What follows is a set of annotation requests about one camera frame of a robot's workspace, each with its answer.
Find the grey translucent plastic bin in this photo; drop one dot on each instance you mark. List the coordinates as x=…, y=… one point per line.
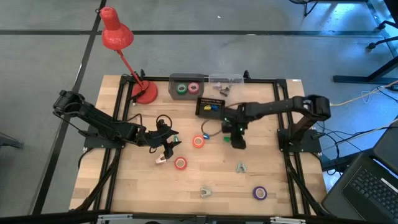
x=186, y=96

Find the blue mini stapler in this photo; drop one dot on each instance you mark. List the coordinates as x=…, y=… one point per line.
x=206, y=136
x=214, y=107

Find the silver frame bracket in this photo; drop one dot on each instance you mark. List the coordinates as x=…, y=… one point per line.
x=115, y=217
x=287, y=220

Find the pink staple remover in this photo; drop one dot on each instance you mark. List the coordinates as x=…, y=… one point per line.
x=160, y=159

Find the green mini stapler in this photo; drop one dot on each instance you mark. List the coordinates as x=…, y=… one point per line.
x=176, y=138
x=226, y=139

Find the red desk lamp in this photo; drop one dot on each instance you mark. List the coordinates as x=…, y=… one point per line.
x=116, y=34

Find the black slotted plastic basket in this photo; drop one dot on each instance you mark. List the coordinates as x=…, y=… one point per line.
x=214, y=114

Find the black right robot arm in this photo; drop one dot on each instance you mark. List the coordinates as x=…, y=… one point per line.
x=280, y=107

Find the black laptop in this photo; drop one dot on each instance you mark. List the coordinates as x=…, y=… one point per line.
x=367, y=186

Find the black desk leg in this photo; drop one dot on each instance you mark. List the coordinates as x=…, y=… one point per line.
x=367, y=77

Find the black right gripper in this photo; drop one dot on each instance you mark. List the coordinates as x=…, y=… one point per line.
x=237, y=130

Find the orange tape roll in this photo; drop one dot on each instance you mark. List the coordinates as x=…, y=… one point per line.
x=194, y=141

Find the clear plastic bin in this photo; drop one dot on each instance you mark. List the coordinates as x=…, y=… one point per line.
x=233, y=81

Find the green tape roll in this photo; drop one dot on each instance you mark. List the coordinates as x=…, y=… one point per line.
x=178, y=88

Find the black aluminium table frame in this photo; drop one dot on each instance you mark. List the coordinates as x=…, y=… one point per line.
x=264, y=80

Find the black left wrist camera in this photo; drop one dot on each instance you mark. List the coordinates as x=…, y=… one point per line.
x=163, y=124

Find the black chair base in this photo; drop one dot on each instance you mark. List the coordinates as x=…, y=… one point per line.
x=382, y=37

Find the yellow mini stapler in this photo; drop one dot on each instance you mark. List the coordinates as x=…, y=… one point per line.
x=207, y=108

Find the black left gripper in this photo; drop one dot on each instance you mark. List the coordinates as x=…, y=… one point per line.
x=152, y=138

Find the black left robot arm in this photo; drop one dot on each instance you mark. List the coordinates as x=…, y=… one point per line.
x=102, y=123

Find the grey-green staple remover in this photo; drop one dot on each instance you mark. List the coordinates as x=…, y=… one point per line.
x=241, y=168

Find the dark staple remover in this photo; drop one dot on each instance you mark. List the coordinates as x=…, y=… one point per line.
x=224, y=91

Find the purple tape roll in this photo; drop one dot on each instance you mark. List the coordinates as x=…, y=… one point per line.
x=255, y=193

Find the pink tape roll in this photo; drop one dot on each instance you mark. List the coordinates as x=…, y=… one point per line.
x=189, y=88

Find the red tape roll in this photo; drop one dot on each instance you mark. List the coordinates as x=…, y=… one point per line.
x=176, y=163

